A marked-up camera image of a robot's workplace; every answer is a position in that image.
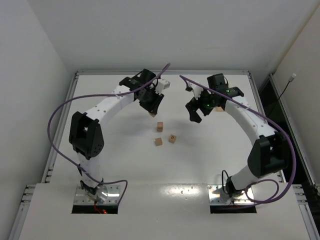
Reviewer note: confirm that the metal base plate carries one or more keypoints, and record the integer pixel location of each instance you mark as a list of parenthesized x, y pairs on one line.
[(217, 197), (107, 195)]

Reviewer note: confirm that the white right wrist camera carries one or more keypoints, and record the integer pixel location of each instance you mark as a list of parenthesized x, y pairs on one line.
[(197, 90)]

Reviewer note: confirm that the plain wood block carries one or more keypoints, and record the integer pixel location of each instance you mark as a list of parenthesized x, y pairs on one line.
[(160, 126), (158, 141)]

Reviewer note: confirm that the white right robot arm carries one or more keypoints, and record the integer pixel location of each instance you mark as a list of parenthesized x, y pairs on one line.
[(271, 147)]

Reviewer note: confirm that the wood block with bars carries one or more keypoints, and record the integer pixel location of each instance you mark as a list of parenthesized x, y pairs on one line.
[(172, 138)]

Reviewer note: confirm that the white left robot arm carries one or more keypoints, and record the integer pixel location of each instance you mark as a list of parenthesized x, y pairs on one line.
[(86, 134)]

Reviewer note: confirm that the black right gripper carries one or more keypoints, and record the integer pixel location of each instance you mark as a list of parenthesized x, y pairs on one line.
[(198, 105)]

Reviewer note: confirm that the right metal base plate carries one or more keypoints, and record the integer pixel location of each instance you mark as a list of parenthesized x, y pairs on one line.
[(217, 197)]

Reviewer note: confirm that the clear plastic block container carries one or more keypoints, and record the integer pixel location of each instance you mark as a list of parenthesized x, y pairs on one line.
[(219, 109)]

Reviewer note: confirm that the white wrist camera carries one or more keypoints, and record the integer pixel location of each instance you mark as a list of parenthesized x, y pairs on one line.
[(163, 84), (197, 90)]

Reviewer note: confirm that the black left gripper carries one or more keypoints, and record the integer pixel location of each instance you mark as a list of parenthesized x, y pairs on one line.
[(150, 99)]

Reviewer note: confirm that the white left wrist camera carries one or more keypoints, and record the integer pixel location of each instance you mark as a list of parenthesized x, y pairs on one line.
[(163, 84)]

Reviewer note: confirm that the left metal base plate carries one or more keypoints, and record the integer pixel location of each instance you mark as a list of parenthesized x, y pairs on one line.
[(107, 195)]

